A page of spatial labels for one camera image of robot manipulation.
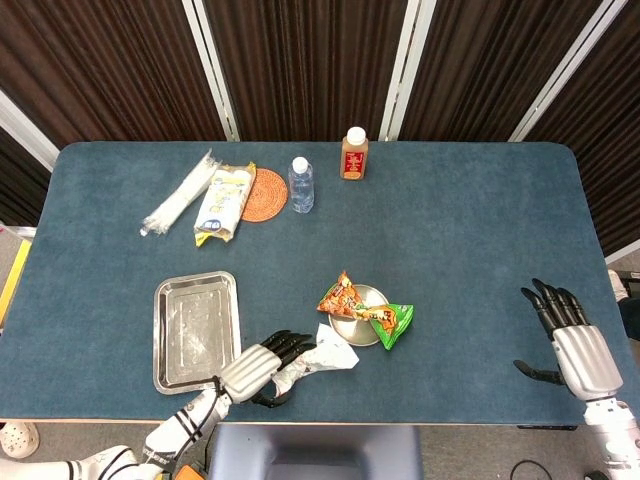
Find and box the clear water bottle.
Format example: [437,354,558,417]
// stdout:
[287,156,316,214]

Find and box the yellow white package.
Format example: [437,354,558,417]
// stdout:
[193,162,258,249]

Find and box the bundle of wrapped straws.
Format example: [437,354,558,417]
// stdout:
[140,148,221,238]

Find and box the yellow flat object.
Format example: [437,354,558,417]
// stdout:
[0,238,32,329]

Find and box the round woven rattan coaster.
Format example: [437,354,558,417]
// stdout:
[239,168,290,222]

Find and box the green orange snack bag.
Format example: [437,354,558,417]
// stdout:
[316,270,416,352]

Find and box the white clog shoe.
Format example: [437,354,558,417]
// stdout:
[0,420,40,459]

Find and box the rectangular steel tray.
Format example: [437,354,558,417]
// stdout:
[152,270,243,396]

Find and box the brown pleated screen panel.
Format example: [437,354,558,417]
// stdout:
[379,0,626,144]
[0,0,241,151]
[0,89,61,226]
[204,0,416,142]
[509,0,640,259]

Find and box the juice bottle red label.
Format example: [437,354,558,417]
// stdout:
[341,126,370,182]

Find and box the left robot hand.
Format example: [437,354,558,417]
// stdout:
[218,329,319,407]

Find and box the round steel plate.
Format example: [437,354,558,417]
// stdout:
[327,283,391,348]

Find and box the white snack bag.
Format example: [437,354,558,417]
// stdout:
[271,322,361,396]

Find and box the grey blue robot torso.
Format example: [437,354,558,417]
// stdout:
[207,424,424,480]

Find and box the blue felt table mat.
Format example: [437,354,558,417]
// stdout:
[0,141,626,426]

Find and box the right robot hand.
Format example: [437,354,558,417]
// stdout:
[512,278,625,402]

